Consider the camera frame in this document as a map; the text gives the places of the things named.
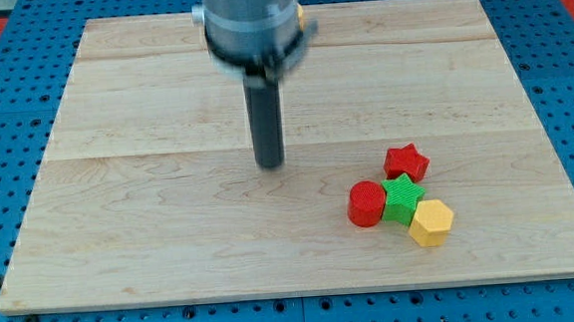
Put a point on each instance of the green star block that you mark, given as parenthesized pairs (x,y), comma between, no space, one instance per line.
(402,198)

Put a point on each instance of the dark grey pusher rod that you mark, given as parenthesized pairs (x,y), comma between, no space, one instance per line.
(264,117)

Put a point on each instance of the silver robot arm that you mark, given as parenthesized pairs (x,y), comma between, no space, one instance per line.
(259,41)

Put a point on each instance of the red cylinder block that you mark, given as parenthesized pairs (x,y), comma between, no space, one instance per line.
(366,203)

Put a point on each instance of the wooden board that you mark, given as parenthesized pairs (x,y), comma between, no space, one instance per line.
(148,194)

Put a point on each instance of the yellow hexagon block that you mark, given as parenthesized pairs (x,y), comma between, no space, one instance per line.
(432,223)

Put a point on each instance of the red star block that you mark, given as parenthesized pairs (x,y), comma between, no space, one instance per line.
(406,160)

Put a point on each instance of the yellow block behind arm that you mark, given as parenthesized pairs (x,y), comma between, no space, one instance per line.
(300,16)

